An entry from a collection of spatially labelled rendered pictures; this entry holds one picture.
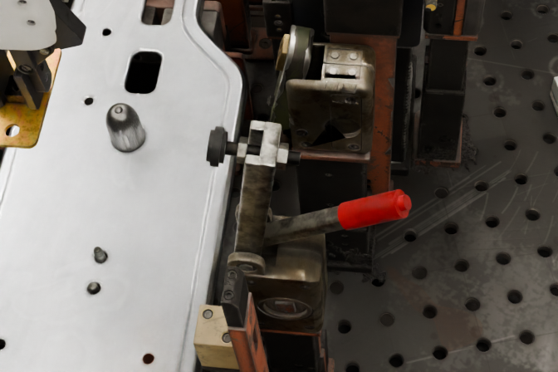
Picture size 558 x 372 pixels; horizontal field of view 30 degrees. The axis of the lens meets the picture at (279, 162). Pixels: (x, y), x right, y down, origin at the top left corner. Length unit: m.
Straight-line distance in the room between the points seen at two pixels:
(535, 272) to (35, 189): 0.59
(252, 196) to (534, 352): 0.54
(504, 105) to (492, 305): 0.28
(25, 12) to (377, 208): 0.31
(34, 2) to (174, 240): 0.38
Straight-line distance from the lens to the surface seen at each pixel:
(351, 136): 0.99
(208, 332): 0.83
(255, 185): 0.74
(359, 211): 0.78
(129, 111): 0.96
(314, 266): 0.86
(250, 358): 0.78
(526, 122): 1.36
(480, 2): 1.05
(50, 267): 0.95
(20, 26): 0.63
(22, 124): 0.72
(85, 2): 1.11
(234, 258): 0.84
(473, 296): 1.23
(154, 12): 1.10
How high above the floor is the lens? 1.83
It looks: 59 degrees down
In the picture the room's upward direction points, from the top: 8 degrees counter-clockwise
